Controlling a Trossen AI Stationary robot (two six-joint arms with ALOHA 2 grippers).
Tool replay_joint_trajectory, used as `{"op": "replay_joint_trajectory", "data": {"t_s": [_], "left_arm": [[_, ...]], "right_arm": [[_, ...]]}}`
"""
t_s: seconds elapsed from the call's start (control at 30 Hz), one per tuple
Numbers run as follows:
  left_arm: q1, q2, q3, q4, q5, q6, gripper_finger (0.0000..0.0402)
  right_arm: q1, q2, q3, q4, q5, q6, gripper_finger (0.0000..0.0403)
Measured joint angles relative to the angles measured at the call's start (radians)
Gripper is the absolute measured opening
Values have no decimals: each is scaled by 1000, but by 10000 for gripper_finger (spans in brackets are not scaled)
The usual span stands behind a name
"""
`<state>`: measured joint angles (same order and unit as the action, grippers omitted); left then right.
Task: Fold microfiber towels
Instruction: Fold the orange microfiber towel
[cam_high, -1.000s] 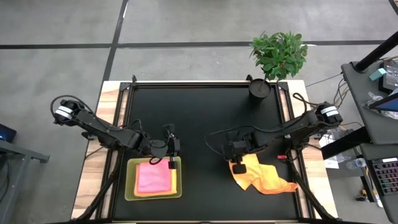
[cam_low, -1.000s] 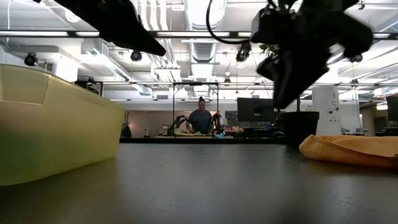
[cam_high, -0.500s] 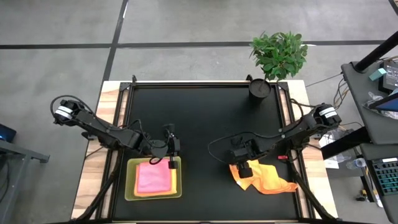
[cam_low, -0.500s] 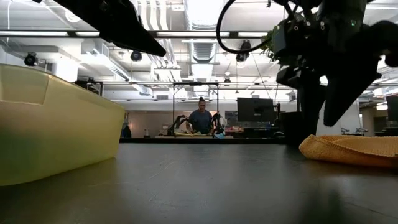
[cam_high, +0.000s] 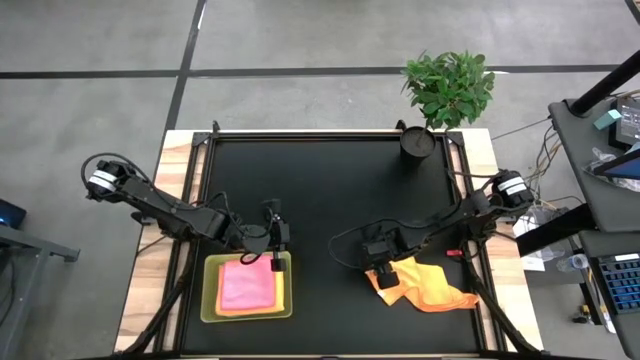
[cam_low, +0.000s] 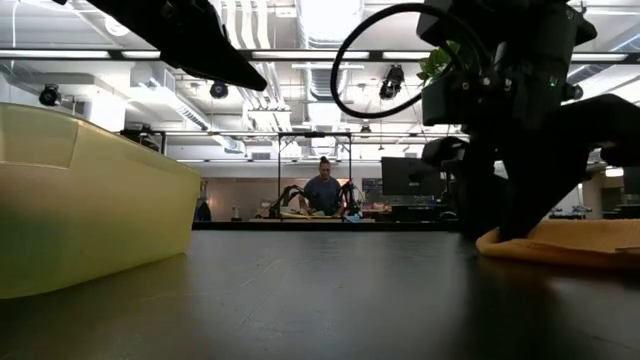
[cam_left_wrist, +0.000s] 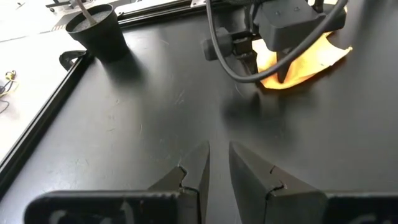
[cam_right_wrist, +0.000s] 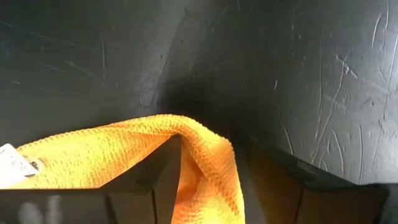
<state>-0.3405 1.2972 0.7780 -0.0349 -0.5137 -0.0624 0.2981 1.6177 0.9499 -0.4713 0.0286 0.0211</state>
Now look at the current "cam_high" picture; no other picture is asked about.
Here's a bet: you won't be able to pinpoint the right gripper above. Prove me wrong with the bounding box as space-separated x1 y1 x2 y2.
359 226 410 291

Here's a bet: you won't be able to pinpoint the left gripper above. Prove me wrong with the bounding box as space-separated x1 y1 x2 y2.
233 218 292 273

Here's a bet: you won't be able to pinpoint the yellow microfiber towel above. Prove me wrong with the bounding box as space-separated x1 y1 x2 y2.
214 259 286 318

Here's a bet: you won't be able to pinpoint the pink microfiber towel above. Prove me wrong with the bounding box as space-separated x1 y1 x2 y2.
220 254 278 312

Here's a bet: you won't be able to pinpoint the orange microfiber towel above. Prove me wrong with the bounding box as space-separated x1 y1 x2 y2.
364 256 480 314

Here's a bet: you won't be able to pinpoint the green plastic bin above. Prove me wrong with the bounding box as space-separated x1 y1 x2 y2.
199 250 294 324

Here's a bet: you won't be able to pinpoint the black plant pot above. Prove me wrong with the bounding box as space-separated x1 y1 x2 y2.
399 125 438 162

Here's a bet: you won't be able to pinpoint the white paper sheets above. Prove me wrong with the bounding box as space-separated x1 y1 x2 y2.
512 217 547 273

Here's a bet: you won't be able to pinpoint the black desk support beam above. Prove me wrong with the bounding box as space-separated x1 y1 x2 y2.
514 202 599 258

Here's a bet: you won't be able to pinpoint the clear plastic bottle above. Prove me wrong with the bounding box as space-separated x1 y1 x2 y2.
556 253 590 273

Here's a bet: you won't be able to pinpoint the green leafy plant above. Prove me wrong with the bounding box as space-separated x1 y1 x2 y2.
398 48 496 132

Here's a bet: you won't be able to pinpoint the grey side desk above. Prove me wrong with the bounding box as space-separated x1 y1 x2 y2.
548 97 640 360

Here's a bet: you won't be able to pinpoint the black keyboard blue keys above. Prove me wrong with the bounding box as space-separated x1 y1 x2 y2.
597 253 640 315

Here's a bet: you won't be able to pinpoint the grey low desk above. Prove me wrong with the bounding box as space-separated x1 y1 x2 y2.
0 223 81 360

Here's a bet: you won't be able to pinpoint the tablet with blue screen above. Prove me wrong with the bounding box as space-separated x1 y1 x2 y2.
593 148 640 181

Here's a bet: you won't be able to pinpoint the small teal box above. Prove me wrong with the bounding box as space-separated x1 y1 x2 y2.
593 108 623 131

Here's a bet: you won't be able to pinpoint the black device blue light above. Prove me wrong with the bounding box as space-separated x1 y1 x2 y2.
0 198 28 231

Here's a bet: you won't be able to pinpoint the black electronic box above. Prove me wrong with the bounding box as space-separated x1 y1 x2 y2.
608 97 640 151

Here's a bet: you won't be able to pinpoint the black round pole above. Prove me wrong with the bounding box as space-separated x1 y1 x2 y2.
569 49 640 117

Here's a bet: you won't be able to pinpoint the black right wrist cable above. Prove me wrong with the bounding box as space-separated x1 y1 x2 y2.
327 223 374 272

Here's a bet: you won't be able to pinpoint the black aluminium table frame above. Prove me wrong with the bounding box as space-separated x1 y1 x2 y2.
115 119 546 360

